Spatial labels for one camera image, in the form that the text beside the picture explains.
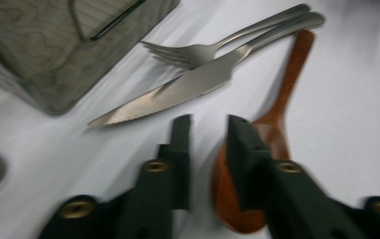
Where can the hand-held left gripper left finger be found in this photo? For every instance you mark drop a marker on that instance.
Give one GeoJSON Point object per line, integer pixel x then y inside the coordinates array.
{"type": "Point", "coordinates": [164, 186]}

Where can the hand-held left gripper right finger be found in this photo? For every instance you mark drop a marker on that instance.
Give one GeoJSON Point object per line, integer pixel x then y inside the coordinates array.
{"type": "Point", "coordinates": [277, 195]}

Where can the steel table knife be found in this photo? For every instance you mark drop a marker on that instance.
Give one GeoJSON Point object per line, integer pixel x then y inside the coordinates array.
{"type": "Point", "coordinates": [191, 86]}

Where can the brown wooden spoon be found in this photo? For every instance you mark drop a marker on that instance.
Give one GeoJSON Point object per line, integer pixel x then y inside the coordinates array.
{"type": "Point", "coordinates": [292, 73]}

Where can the steel fork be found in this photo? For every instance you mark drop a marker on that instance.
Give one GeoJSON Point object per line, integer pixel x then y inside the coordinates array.
{"type": "Point", "coordinates": [191, 54]}

